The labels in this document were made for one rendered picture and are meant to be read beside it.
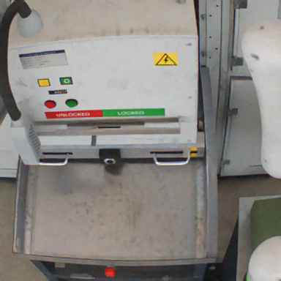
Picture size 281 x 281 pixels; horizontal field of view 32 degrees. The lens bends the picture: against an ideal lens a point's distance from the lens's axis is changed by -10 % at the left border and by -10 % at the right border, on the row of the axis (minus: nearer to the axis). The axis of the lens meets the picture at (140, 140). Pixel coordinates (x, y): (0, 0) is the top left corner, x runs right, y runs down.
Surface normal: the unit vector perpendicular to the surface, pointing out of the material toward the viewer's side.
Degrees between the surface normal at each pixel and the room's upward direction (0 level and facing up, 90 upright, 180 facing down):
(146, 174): 0
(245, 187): 0
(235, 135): 90
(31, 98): 90
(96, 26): 0
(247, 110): 90
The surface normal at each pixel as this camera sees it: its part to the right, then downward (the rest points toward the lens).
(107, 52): -0.02, 0.86
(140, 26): -0.07, -0.51
